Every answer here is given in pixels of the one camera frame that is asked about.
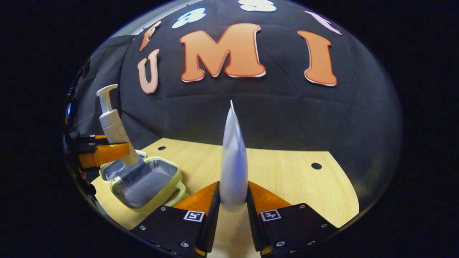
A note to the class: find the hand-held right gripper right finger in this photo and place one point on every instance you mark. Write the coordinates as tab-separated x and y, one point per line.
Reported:
252	225

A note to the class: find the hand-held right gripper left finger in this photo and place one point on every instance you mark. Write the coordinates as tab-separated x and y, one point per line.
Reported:
211	222

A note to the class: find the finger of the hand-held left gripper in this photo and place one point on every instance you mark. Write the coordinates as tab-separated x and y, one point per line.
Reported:
88	147
84	138

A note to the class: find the white pump bottle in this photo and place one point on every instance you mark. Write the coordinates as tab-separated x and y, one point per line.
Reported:
113	125

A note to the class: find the white squeeze tube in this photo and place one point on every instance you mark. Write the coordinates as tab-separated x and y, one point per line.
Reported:
233	161

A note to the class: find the pale yellow suitcase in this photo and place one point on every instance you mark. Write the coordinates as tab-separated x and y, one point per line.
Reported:
143	186

